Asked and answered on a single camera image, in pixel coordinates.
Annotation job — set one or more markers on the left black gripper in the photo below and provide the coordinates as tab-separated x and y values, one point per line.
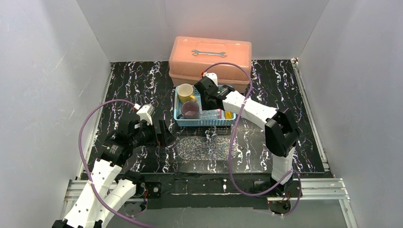
160	134

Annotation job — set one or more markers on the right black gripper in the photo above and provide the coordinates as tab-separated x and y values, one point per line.
205	102

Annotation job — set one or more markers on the yellow mug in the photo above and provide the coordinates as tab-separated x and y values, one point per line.
185	93

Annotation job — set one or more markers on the purple mug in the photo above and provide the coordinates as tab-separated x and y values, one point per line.
189	110

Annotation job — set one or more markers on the light blue plastic basket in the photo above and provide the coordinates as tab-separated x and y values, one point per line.
207	117

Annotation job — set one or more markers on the clear plastic tray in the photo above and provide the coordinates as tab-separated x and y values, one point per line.
198	148

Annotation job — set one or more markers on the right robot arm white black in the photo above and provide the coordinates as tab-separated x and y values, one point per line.
280	128

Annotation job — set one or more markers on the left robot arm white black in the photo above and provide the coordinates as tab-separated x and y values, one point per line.
96	204

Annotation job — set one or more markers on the yellow toothpaste tube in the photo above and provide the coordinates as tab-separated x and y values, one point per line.
228	115

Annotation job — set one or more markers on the orange plastic toolbox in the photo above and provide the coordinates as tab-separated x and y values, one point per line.
184	67

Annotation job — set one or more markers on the silver open-end wrench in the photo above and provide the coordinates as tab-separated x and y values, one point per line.
197	52

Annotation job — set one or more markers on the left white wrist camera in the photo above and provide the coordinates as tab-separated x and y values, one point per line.
145	112

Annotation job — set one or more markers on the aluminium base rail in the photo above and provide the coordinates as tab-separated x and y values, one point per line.
220	193

